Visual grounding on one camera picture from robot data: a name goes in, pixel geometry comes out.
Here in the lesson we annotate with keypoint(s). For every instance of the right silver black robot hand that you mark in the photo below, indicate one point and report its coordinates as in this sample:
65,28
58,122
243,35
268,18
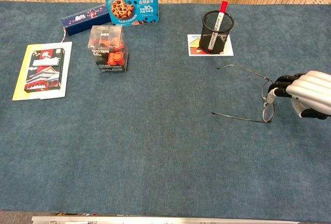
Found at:
310,89

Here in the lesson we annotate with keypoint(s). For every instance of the thin-framed eyeglasses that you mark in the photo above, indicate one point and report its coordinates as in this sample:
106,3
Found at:
268,112

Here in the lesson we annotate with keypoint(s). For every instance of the red capped white marker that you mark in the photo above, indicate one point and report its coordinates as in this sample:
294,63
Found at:
218,22

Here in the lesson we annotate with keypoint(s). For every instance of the black mesh pen holder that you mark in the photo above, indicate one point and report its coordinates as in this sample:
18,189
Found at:
207,40

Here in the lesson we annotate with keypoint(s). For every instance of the palace picture postcard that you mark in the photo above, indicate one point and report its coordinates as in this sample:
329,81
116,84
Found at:
194,48

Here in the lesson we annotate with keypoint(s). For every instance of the blue felt table cloth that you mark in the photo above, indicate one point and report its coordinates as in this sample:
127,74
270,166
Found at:
155,143

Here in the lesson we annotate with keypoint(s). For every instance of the blue cookie box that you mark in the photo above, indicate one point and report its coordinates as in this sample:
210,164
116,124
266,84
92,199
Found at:
129,6

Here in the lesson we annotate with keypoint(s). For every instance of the tissue box cube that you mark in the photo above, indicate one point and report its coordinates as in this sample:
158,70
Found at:
111,58

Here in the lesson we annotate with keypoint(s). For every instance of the long navy printed box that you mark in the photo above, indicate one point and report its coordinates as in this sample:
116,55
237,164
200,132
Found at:
82,22

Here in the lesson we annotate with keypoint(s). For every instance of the dark palace print notebook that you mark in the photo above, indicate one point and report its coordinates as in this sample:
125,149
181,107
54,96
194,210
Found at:
44,74

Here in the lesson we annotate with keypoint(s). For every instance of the yellow white booklet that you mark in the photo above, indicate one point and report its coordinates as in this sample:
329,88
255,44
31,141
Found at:
22,79

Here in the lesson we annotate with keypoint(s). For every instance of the aluminium table edge rail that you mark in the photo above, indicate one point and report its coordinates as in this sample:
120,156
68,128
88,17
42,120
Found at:
155,220

